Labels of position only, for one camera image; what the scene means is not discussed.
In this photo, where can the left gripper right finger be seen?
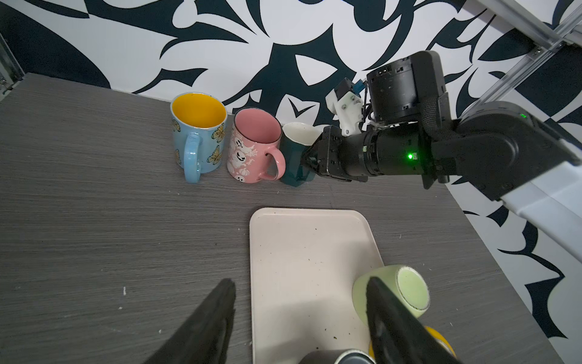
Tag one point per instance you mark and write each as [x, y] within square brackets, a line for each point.
[396, 335]

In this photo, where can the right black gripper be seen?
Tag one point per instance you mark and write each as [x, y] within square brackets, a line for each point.
[399, 150]

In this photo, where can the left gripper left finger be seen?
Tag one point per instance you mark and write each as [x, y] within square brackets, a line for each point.
[205, 336]

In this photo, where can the light green mug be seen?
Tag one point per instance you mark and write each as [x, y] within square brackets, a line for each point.
[404, 281]

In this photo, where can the black mug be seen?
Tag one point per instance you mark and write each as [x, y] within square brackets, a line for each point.
[351, 356]

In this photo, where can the dark green mug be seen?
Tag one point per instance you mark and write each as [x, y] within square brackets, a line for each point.
[297, 138]

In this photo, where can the pink ghost print mug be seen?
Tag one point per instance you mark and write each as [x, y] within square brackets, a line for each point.
[254, 147]

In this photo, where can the blue butterfly mug yellow inside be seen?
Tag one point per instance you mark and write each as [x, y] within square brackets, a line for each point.
[199, 131]

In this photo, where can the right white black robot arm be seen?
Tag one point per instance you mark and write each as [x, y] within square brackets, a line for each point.
[398, 122]

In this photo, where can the beige plastic tray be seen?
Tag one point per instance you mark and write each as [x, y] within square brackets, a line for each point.
[303, 265]

